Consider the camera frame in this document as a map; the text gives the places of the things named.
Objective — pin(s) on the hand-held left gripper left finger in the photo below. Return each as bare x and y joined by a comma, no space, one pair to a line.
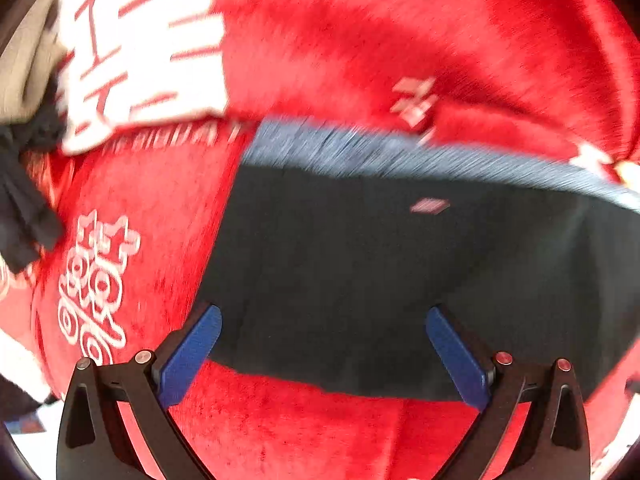
192,355

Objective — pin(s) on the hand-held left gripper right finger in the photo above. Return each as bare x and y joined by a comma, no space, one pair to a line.
457,360

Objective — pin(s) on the black pants with blue waistband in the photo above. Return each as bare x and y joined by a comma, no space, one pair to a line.
350,260

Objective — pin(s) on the black cloth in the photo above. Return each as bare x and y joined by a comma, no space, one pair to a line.
25,210

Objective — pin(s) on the grey cloth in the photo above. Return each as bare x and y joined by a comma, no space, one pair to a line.
25,75

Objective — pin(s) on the red printed blanket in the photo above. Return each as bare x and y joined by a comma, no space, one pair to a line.
350,35

